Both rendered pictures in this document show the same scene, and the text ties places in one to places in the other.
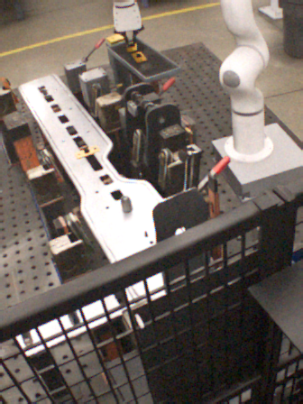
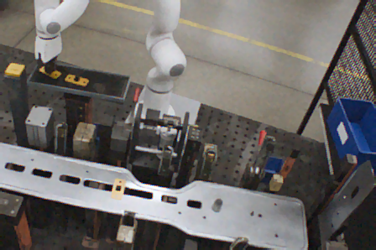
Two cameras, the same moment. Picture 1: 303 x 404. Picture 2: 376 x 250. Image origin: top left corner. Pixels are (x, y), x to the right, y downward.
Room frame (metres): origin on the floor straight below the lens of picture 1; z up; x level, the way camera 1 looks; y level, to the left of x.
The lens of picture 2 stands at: (1.00, 0.94, 2.18)
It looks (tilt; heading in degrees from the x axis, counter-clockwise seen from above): 46 degrees down; 295
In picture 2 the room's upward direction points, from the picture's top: 7 degrees clockwise
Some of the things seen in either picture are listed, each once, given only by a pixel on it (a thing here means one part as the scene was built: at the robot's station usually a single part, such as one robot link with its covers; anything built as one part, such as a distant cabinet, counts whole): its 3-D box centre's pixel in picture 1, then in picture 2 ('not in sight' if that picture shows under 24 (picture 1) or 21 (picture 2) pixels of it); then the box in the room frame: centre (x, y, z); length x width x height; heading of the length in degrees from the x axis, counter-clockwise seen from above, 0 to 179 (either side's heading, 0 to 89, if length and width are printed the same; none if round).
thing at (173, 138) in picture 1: (178, 184); (185, 169); (1.24, -0.09, 0.91); 0.07 x 0.05 x 0.42; 110
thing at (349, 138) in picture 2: not in sight; (359, 136); (0.67, -0.50, 1.09); 0.30 x 0.17 x 0.13; 117
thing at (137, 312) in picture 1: (220, 343); not in sight; (0.39, -0.06, 1.30); 0.23 x 0.02 x 0.31; 110
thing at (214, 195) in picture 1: (216, 248); (273, 191); (0.90, -0.15, 0.95); 0.03 x 0.01 x 0.50; 20
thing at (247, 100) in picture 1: (243, 83); (166, 68); (1.50, -0.38, 1.10); 0.19 x 0.12 x 0.24; 141
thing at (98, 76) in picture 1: (102, 119); (44, 152); (1.75, 0.14, 0.90); 0.13 x 0.10 x 0.41; 110
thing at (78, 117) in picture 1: (83, 151); (112, 190); (1.40, 0.20, 1.00); 1.38 x 0.22 x 0.02; 20
